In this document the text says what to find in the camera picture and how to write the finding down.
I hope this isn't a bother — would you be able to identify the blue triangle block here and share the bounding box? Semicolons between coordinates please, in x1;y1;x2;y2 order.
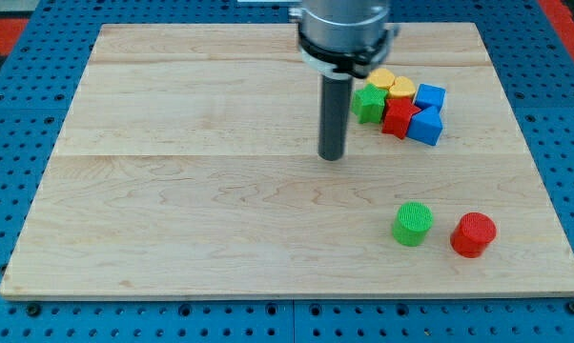
406;106;443;146

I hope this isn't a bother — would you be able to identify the red star block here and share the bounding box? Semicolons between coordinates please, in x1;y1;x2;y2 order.
381;98;421;139

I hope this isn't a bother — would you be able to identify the red cylinder block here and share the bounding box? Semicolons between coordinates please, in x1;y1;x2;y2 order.
450;212;497;258

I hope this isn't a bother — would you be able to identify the green star block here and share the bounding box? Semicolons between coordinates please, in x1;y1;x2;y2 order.
351;84;388;124

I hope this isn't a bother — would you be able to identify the blue cube block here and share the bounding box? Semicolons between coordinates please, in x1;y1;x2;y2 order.
413;83;446;112

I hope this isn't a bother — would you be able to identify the light wooden board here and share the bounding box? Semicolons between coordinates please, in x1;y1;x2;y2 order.
0;23;574;301

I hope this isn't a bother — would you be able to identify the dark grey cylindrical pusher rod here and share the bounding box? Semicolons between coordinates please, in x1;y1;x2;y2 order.
318;76;353;161

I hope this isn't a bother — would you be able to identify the green cylinder block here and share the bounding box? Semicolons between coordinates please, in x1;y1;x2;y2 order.
392;202;434;247

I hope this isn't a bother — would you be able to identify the yellow hexagon block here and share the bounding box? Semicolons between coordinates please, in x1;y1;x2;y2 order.
366;68;396;91

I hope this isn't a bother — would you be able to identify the yellow heart block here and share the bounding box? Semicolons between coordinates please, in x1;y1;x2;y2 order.
388;76;417;99

